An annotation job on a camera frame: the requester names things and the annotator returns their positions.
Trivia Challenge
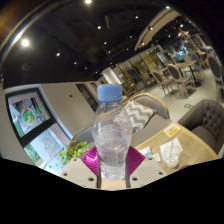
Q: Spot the clear plastic cup with straw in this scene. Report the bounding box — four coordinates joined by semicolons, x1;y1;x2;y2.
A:
162;138;183;169

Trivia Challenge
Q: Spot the group of ceiling lights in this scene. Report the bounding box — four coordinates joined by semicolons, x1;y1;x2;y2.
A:
19;0;188;68

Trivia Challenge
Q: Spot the yellow square table sign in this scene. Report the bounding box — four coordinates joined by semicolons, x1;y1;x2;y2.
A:
163;122;182;138

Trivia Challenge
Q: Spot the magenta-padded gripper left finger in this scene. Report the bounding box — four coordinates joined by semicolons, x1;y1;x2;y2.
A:
59;145;103;190

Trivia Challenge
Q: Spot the group of dining chairs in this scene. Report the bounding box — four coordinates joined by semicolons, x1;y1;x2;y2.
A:
148;49;224;98

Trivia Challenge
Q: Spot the grey upholstered sofa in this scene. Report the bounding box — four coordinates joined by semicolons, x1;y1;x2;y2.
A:
71;92;171;148

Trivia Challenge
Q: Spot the grey tufted armchair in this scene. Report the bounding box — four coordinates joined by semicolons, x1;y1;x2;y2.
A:
177;99;224;156

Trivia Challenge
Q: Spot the clear water bottle blue cap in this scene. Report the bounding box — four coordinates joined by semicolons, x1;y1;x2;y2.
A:
91;83;133;181

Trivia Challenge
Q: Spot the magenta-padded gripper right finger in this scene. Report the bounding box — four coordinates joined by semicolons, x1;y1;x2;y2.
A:
124;145;168;189

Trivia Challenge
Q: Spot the grey white chevron cushion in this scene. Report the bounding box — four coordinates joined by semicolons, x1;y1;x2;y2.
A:
123;99;157;133

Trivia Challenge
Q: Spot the green potted plant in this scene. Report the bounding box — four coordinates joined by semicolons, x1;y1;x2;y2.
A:
59;139;90;168

